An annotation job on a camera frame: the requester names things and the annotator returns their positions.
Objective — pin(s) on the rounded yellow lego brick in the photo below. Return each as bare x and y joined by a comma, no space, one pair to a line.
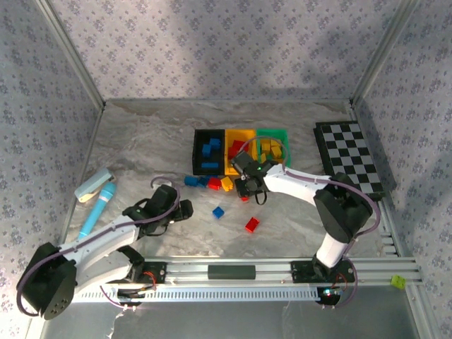
263,157

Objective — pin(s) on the blue lego brick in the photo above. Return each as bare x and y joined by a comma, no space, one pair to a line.
214,142
190,181
218,212
206,150
203,181
209,165

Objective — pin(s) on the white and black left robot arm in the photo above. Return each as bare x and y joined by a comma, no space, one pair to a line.
99,243

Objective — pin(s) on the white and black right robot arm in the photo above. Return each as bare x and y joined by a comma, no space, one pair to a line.
300,183

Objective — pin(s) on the yellow plastic bin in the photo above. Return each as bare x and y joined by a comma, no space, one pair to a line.
247,136

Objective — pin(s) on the green plastic bin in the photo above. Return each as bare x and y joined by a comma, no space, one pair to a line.
282,136

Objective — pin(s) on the light blue toy microphone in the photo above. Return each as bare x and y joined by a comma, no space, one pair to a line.
102,201

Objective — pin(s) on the black plastic bin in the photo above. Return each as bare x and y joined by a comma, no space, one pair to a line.
196,152

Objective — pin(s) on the grey and white stapler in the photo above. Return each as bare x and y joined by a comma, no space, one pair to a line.
93,183

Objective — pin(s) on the black and white chessboard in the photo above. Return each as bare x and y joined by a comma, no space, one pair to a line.
349,155

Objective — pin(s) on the circuit board with lights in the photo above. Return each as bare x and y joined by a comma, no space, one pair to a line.
330,295

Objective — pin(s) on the lime green lego brick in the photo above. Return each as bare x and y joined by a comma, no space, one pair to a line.
398,281

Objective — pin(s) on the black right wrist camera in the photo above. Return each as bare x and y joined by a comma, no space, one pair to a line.
242,161

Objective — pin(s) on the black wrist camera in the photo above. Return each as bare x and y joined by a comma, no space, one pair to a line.
165,197
242,161

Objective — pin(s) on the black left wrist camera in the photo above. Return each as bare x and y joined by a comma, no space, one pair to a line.
165,197

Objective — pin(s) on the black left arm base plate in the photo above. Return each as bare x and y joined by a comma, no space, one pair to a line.
155,273

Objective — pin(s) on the black block on rail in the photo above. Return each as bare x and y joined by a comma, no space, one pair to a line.
231,272

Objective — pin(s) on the aluminium mounting rail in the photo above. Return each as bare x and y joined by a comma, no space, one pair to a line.
275,272

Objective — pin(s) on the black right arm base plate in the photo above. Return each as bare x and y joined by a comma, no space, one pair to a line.
303,272

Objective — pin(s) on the aluminium frame post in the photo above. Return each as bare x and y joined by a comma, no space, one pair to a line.
70,53
383,53

